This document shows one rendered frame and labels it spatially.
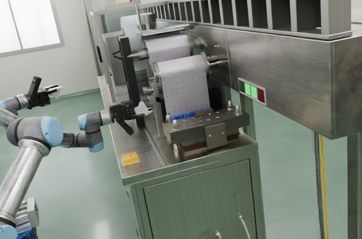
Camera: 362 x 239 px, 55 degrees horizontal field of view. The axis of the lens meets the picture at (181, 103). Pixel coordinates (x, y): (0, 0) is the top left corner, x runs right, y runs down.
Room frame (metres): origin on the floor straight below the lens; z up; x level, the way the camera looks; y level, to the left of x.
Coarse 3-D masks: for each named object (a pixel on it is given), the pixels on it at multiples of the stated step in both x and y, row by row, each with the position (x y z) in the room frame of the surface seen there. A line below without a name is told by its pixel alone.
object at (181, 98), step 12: (180, 84) 1.70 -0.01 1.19; (192, 84) 1.71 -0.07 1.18; (204, 84) 1.73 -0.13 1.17; (168, 96) 1.68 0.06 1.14; (180, 96) 1.70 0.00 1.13; (192, 96) 1.71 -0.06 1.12; (204, 96) 1.73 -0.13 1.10; (168, 108) 1.68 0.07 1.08; (180, 108) 1.70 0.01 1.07; (192, 108) 1.71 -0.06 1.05; (204, 108) 1.73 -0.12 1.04
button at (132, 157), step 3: (129, 153) 1.56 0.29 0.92; (132, 153) 1.55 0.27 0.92; (135, 153) 1.55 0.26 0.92; (123, 156) 1.54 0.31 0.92; (126, 156) 1.53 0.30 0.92; (129, 156) 1.53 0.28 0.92; (132, 156) 1.52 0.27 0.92; (135, 156) 1.51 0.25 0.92; (123, 159) 1.50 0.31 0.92; (126, 159) 1.50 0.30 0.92; (129, 159) 1.50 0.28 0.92; (132, 159) 1.50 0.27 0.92; (135, 159) 1.50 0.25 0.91; (123, 162) 1.49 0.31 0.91; (126, 162) 1.49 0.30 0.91; (129, 162) 1.50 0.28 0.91; (132, 162) 1.50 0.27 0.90
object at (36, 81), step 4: (36, 76) 1.82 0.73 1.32; (32, 80) 1.83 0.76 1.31; (36, 80) 1.80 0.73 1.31; (40, 80) 1.81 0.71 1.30; (32, 84) 1.81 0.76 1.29; (36, 84) 1.80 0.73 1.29; (32, 88) 1.80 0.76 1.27; (36, 88) 1.80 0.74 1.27; (28, 92) 1.81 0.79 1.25; (32, 92) 1.78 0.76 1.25; (36, 92) 1.80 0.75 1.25; (32, 96) 1.78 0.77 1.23
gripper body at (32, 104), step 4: (40, 88) 1.87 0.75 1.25; (40, 92) 1.81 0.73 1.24; (28, 96) 1.76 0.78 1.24; (36, 96) 1.80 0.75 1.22; (40, 96) 1.81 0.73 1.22; (44, 96) 1.82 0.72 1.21; (28, 100) 1.76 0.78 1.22; (32, 100) 1.79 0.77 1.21; (36, 100) 1.81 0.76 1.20; (40, 100) 1.80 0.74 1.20; (44, 100) 1.82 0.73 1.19; (48, 100) 1.84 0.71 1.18; (32, 104) 1.79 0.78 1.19; (36, 104) 1.80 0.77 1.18; (40, 104) 1.82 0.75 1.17; (44, 104) 1.83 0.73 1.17; (28, 108) 1.79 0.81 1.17
